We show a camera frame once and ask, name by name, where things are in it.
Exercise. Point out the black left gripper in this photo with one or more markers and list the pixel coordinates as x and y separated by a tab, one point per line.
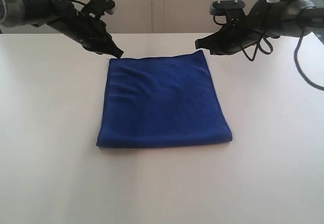
88	31

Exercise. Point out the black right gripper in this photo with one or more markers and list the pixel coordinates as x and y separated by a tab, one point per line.
230	39

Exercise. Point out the blue microfiber towel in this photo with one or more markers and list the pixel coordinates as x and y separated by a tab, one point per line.
158	102

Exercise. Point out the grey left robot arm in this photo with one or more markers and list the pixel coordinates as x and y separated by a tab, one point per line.
35	12

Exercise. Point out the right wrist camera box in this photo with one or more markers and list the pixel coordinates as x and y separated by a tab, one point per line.
231	9

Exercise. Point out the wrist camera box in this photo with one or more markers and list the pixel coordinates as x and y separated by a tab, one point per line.
231	9
98	8

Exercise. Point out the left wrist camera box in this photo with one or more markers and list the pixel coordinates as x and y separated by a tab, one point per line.
98	8

